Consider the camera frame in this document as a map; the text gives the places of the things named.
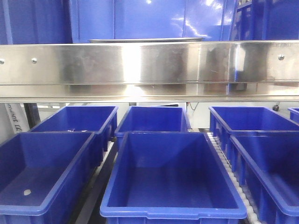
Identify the silver metal tray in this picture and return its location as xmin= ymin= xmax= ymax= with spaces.
xmin=89 ymin=37 xmax=204 ymax=43

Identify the back middle blue bin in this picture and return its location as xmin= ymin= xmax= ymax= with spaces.
xmin=114 ymin=106 xmax=191 ymax=148

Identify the blue bin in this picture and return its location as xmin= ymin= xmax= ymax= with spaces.
xmin=100 ymin=132 xmax=247 ymax=224
xmin=230 ymin=0 xmax=299 ymax=41
xmin=0 ymin=132 xmax=96 ymax=224
xmin=230 ymin=134 xmax=299 ymax=224
xmin=69 ymin=0 xmax=237 ymax=43
xmin=30 ymin=105 xmax=118 ymax=152
xmin=114 ymin=106 xmax=191 ymax=148
xmin=208 ymin=106 xmax=299 ymax=152

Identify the back left blue bin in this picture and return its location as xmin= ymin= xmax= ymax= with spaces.
xmin=30 ymin=105 xmax=118 ymax=152

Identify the lower middle blue bin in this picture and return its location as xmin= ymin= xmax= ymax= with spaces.
xmin=100 ymin=132 xmax=247 ymax=224

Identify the back right blue bin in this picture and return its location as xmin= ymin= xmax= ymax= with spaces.
xmin=208 ymin=106 xmax=299 ymax=152

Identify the upper middle blue bin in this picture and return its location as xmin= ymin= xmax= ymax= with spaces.
xmin=69 ymin=0 xmax=237 ymax=43

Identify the lower left blue bin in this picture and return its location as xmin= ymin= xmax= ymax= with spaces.
xmin=0 ymin=132 xmax=96 ymax=224

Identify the lower right blue bin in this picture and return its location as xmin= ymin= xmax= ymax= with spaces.
xmin=230 ymin=134 xmax=299 ymax=224

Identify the upper right blue bin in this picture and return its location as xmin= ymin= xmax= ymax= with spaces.
xmin=230 ymin=0 xmax=299 ymax=41

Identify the white roller track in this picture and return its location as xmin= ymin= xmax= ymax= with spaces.
xmin=207 ymin=132 xmax=261 ymax=224

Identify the stainless steel shelf rail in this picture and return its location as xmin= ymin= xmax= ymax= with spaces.
xmin=0 ymin=40 xmax=299 ymax=103

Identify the rail screw right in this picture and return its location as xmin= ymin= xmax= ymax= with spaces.
xmin=278 ymin=54 xmax=285 ymax=61

